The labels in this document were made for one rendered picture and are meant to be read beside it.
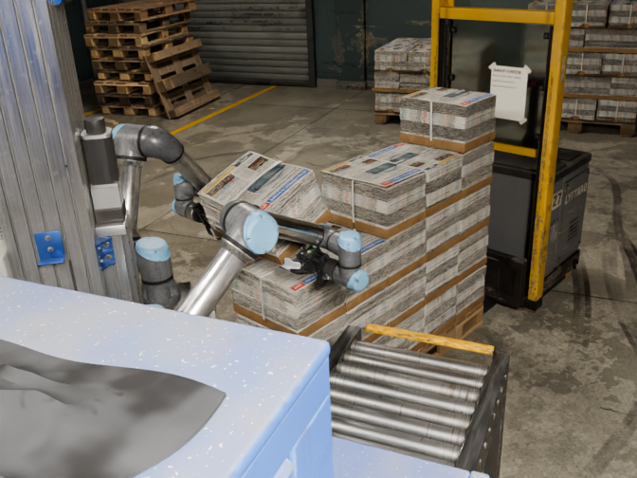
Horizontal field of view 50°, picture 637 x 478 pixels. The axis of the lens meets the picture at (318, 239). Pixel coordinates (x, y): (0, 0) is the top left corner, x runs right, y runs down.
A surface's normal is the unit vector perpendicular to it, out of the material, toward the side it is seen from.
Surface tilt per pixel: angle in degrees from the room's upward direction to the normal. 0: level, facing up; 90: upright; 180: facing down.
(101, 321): 0
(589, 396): 0
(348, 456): 0
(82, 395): 21
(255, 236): 85
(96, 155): 90
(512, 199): 90
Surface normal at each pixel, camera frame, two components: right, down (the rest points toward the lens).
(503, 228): -0.68, 0.32
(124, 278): 0.18, 0.40
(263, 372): -0.07, -0.90
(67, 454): 0.21, -0.84
